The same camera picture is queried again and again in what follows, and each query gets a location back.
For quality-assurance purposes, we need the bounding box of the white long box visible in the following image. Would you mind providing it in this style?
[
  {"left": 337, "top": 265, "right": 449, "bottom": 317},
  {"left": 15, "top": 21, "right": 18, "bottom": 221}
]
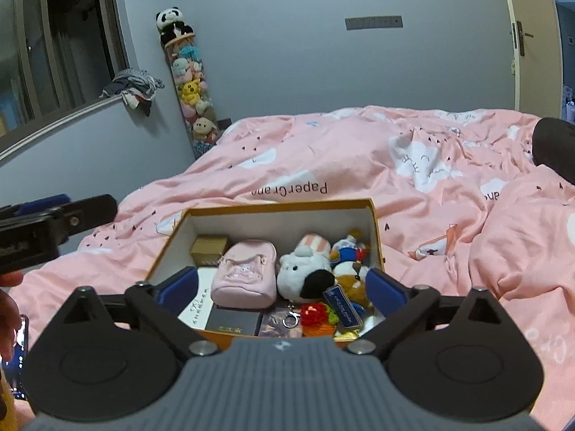
[{"left": 178, "top": 267, "right": 216, "bottom": 330}]

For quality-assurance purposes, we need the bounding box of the blue barcode tag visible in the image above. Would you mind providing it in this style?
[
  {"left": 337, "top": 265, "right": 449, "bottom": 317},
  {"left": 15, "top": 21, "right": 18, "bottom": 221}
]
[{"left": 323, "top": 285, "right": 367, "bottom": 328}]

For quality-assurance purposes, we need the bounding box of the duck plush keychain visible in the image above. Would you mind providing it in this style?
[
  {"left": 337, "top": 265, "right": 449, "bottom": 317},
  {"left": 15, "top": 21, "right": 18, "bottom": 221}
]
[{"left": 330, "top": 230, "right": 371, "bottom": 310}]

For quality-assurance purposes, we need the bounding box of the gold small box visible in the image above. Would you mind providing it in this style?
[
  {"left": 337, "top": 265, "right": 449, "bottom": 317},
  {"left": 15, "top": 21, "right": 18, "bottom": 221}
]
[{"left": 189, "top": 236, "right": 230, "bottom": 267}]

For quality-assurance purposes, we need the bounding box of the dark grey small box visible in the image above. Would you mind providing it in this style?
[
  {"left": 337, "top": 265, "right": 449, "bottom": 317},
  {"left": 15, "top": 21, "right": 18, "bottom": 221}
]
[{"left": 205, "top": 306, "right": 262, "bottom": 337}]

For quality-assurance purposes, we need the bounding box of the orange crochet ball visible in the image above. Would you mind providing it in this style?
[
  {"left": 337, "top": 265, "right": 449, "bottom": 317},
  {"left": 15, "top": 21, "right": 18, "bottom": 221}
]
[{"left": 299, "top": 302, "right": 339, "bottom": 338}]

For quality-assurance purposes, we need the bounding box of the pink mini backpack pouch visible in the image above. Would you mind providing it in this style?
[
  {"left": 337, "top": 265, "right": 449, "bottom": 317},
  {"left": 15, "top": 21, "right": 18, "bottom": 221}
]
[{"left": 211, "top": 239, "right": 277, "bottom": 310}]

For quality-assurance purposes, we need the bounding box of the white black plush cow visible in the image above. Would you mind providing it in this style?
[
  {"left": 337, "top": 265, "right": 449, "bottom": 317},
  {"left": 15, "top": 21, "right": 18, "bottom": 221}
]
[{"left": 277, "top": 233, "right": 336, "bottom": 305}]

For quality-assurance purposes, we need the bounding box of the illustrated card box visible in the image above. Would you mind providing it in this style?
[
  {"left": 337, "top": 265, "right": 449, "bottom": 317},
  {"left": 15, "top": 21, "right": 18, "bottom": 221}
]
[{"left": 257, "top": 306, "right": 303, "bottom": 339}]

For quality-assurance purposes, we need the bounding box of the yellow round toy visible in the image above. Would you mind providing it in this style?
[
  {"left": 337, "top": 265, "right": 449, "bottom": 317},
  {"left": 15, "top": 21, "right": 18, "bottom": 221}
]
[{"left": 333, "top": 311, "right": 385, "bottom": 342}]

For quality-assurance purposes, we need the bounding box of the left hand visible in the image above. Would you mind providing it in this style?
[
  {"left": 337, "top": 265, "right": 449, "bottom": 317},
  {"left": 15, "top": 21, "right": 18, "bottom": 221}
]
[{"left": 0, "top": 270, "right": 23, "bottom": 361}]

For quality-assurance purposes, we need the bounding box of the pink cloud print duvet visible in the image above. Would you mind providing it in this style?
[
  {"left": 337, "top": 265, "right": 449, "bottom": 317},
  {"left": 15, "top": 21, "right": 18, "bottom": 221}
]
[{"left": 13, "top": 106, "right": 574, "bottom": 430}]

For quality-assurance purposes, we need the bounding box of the smartphone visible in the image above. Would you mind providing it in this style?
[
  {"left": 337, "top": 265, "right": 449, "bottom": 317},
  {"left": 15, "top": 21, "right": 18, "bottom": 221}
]
[{"left": 1, "top": 314, "right": 29, "bottom": 401}]

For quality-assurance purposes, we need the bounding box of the orange cardboard storage box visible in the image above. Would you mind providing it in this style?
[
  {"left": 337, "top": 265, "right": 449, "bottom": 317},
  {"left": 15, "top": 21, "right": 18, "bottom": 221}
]
[{"left": 147, "top": 199, "right": 384, "bottom": 349}]

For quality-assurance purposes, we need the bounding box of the plush toy tube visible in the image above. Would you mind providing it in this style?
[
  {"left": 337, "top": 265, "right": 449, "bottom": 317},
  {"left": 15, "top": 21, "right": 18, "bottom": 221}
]
[{"left": 165, "top": 33, "right": 220, "bottom": 159}]

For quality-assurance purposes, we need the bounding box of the panda plush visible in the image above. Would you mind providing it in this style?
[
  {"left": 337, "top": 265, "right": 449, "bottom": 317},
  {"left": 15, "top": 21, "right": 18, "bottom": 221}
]
[{"left": 156, "top": 7, "right": 193, "bottom": 47}]

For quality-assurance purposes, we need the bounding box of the black pillow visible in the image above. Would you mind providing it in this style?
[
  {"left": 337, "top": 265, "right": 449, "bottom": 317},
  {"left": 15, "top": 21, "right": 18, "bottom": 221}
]
[{"left": 532, "top": 118, "right": 575, "bottom": 185}]

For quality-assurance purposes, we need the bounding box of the window frame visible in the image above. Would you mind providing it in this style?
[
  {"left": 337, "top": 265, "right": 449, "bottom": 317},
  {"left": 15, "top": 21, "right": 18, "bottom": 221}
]
[{"left": 1, "top": 0, "right": 129, "bottom": 156}]

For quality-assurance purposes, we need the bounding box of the door with handle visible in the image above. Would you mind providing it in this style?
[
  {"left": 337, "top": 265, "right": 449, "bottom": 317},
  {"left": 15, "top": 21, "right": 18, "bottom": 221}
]
[{"left": 507, "top": 0, "right": 564, "bottom": 118}]

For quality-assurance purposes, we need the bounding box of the wall outlet strip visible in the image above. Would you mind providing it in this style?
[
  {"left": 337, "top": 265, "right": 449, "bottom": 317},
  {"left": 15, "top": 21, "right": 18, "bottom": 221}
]
[{"left": 345, "top": 16, "right": 404, "bottom": 31}]

